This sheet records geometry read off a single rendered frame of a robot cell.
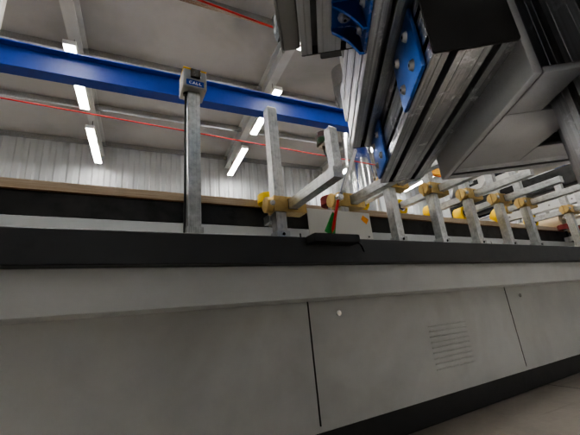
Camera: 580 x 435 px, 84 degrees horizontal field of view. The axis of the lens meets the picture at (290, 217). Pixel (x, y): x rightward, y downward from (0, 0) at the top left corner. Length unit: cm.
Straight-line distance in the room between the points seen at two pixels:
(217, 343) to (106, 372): 30
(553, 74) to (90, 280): 86
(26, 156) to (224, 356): 858
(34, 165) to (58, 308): 843
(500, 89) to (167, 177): 869
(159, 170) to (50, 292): 824
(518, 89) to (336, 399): 109
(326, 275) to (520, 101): 74
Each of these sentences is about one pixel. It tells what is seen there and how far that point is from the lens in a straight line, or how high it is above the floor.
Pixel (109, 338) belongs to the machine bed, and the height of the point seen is 46.
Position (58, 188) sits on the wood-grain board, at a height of 88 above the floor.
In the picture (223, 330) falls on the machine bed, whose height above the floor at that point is 45.
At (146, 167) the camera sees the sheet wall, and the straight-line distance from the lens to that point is 904.
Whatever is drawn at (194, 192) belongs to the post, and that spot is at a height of 82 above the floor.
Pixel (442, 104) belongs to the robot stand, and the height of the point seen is 72.
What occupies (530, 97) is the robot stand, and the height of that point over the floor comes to 68.
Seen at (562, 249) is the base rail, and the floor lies 68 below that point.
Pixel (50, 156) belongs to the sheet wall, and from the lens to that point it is 929.
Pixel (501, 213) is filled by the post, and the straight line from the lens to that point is 191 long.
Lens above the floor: 47
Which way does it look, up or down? 17 degrees up
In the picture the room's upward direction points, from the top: 6 degrees counter-clockwise
